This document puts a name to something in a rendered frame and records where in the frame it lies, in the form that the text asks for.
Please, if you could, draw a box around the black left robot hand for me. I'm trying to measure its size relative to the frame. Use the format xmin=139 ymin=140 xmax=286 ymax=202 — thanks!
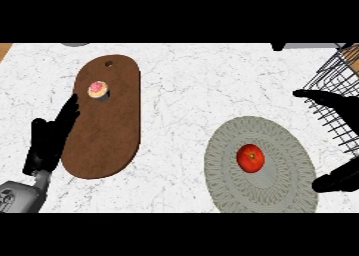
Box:
xmin=21 ymin=93 xmax=81 ymax=177

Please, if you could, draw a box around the red tomato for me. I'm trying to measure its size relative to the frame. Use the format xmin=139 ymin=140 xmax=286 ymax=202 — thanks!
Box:
xmin=235 ymin=143 xmax=266 ymax=174

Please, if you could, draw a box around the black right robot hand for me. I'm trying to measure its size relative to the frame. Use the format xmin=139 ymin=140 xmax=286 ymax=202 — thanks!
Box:
xmin=291 ymin=89 xmax=359 ymax=194

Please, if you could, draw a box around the black wire basket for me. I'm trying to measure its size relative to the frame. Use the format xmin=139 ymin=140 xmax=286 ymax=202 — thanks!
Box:
xmin=301 ymin=43 xmax=359 ymax=158

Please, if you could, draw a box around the brown wooden cutting board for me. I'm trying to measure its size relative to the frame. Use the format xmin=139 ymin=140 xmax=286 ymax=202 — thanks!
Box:
xmin=61 ymin=54 xmax=142 ymax=180

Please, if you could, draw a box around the grey appliance with dark edge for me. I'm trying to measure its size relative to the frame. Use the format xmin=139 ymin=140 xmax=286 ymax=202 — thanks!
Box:
xmin=270 ymin=43 xmax=356 ymax=52

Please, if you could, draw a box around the grey round woven placemat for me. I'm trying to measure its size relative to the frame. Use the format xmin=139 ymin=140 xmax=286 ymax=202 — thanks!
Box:
xmin=202 ymin=115 xmax=319 ymax=214

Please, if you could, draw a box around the pink frosted cupcake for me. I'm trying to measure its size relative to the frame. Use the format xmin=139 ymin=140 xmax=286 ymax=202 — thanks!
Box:
xmin=86 ymin=80 xmax=111 ymax=102

